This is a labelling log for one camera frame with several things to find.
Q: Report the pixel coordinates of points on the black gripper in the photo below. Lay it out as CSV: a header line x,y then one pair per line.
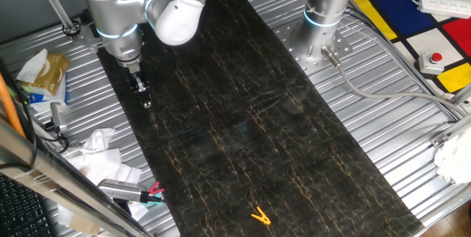
x,y
133,78

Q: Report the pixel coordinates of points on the white tissue sheet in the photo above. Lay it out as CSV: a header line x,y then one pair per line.
x,y
33,66

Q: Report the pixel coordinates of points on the black keyboard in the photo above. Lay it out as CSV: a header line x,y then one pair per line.
x,y
22,211

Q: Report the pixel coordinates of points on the silver aluminium frame beam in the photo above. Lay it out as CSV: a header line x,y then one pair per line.
x,y
55,178

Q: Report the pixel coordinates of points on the crumpled white tissue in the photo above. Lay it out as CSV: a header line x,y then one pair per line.
x,y
97,139

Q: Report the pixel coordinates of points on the silver frame bracket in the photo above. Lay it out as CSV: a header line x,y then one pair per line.
x,y
447,134

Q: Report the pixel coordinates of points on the orange clothespin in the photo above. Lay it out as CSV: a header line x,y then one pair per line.
x,y
262,218

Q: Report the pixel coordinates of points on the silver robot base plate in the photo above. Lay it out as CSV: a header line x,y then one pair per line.
x,y
287,40

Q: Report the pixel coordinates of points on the white power strip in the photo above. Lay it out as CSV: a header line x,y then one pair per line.
x,y
447,7

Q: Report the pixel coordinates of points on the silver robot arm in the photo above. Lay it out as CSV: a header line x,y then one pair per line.
x,y
110,20

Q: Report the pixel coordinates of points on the silver depth camera on mount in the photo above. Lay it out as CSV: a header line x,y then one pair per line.
x,y
57,115

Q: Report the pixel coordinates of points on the colourful Mondrian pattern mat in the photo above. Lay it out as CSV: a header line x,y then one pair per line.
x,y
397,12

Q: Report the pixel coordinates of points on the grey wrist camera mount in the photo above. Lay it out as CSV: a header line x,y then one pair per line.
x,y
90,42

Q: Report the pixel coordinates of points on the grey ribbed hub device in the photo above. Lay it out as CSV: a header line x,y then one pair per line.
x,y
119,189

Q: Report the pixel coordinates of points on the orange tube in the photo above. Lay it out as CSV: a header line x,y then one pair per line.
x,y
9,108

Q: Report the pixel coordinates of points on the silver stand pole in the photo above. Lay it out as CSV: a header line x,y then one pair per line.
x,y
51,1

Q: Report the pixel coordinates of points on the white blue tissue pack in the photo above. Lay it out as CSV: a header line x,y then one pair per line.
x,y
48,99

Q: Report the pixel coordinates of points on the white paper sheets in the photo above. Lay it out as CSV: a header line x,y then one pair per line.
x,y
99,167

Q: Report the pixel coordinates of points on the teal clothespin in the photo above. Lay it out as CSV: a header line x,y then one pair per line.
x,y
160,191

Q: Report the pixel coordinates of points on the yellow tissue box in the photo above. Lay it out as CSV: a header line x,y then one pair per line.
x,y
51,75

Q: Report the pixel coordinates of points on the black marble pattern mat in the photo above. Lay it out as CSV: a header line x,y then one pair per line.
x,y
257,137

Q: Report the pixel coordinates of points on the white crumpled bag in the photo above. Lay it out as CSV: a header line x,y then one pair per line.
x,y
454,156

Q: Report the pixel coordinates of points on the grey emergency stop button box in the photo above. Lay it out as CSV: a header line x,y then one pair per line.
x,y
430,64

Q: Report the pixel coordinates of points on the red clothespin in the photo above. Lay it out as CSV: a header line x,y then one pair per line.
x,y
155,187

